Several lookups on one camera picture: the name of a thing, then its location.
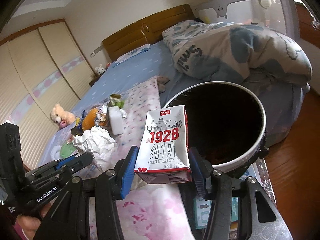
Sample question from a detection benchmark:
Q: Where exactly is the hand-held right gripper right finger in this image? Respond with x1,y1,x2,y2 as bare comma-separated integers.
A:
188,147,282,240

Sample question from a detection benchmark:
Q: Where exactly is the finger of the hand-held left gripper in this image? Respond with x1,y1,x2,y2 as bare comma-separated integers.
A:
25,159,66,180
56,152,93,179

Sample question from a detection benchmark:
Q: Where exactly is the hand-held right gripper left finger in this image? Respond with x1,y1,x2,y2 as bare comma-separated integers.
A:
32,145,139,240

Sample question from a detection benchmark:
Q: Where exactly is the white paper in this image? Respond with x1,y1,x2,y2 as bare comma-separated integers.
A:
72,126,118,173

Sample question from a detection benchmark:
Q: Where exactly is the orange snack packet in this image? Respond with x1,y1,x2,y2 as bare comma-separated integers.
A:
81,106,110,131

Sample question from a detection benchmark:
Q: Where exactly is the white red milk carton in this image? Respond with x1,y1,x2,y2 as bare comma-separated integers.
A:
134,104,192,185

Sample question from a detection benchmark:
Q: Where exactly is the black bin with white rim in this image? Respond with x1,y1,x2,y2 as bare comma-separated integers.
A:
162,81,271,180

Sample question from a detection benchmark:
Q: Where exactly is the person's left hand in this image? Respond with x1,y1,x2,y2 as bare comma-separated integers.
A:
14,201,52,238

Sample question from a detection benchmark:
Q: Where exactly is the green packet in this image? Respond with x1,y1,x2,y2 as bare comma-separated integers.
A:
59,142,78,158

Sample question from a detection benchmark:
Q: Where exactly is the blue crumpled wrapper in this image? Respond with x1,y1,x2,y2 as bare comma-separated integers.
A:
75,110,87,130

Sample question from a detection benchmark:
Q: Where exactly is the blue white box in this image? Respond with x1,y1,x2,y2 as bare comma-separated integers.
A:
194,197,240,230

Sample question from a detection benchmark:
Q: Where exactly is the beige teddy bear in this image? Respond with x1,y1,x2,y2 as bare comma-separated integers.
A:
50,104,76,130

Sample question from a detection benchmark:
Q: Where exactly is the small white box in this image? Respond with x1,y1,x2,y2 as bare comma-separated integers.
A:
108,106,125,135

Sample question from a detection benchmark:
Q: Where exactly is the pink floral blanket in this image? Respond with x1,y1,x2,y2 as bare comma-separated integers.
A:
72,77,200,240

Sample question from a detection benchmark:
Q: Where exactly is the green crumpled wrapper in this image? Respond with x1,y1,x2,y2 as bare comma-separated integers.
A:
109,94,125,109

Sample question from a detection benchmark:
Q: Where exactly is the cream sliding wardrobe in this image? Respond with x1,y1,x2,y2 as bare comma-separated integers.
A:
0,20,97,173

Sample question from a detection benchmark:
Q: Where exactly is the white rabbit plush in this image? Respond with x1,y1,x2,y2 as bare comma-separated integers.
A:
94,64,106,77

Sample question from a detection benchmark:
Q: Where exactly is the small brown cloth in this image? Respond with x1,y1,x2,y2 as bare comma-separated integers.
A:
156,76,171,93

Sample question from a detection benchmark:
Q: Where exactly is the blue bed sheet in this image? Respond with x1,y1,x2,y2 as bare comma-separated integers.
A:
37,40,310,173

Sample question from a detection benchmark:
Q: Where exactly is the blue white pillow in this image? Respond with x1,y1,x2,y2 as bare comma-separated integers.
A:
111,44,151,68

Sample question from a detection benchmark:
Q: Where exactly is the blue white printed quilt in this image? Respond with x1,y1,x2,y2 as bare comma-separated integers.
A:
162,20,313,85

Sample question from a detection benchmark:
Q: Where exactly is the wooden headboard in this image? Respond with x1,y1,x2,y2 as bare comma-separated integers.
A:
102,4,197,62

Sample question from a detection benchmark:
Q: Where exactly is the grey bed rail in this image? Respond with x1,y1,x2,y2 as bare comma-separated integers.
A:
194,0,300,40

